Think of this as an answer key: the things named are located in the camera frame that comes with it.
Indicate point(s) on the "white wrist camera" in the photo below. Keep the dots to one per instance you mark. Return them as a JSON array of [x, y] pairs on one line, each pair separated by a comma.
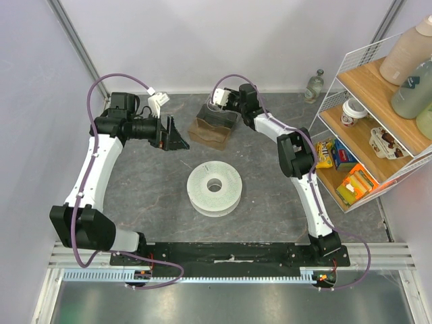
[[218, 97], [156, 101]]

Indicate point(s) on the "clear glass bottle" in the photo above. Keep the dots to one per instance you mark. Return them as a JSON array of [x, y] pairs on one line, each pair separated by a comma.
[[314, 87]]

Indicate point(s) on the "white wire shelf rack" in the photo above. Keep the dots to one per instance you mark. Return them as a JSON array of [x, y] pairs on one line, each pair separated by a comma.
[[358, 77]]

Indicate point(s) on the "green translucent bottle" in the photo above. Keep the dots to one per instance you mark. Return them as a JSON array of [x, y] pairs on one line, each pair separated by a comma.
[[414, 95]]

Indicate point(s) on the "orange sponge pack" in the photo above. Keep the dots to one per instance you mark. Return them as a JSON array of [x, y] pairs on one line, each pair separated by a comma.
[[357, 184]]

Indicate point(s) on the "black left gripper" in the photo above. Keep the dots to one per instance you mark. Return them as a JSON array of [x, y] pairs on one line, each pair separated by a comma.
[[175, 141]]

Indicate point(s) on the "blue green snack packet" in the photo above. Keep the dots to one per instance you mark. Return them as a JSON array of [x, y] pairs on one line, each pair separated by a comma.
[[343, 160]]

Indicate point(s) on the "white perforated cable spool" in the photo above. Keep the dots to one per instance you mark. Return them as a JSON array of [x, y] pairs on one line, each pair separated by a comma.
[[214, 188]]

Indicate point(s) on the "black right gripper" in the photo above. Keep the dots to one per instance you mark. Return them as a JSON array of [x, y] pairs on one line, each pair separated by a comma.
[[231, 100]]

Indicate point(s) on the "brown acrylic holder box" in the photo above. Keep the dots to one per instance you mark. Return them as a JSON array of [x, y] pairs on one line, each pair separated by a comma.
[[212, 128]]

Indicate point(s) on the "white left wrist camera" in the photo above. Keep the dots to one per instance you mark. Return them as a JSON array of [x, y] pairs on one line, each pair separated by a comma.
[[156, 101]]

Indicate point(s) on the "white yogurt cup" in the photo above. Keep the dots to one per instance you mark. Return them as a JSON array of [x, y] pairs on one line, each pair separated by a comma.
[[385, 146]]

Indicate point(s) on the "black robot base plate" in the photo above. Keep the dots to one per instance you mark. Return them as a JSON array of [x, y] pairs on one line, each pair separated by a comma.
[[278, 253]]

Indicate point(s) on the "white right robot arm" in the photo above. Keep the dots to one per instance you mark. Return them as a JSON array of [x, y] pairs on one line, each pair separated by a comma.
[[297, 161]]

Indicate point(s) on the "yellow M&M candy bag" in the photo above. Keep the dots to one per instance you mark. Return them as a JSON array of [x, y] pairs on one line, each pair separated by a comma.
[[323, 149]]

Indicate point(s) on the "beige plastic bottle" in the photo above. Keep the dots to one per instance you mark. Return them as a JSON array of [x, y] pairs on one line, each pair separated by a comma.
[[412, 48]]

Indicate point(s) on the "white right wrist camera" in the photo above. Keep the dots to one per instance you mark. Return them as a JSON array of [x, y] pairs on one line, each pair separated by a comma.
[[218, 97]]

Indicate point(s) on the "light green bottle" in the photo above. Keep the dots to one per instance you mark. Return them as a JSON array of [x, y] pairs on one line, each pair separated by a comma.
[[424, 122]]

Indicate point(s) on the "white paper coffee cup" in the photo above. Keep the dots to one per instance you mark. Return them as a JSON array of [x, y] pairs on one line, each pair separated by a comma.
[[352, 111]]

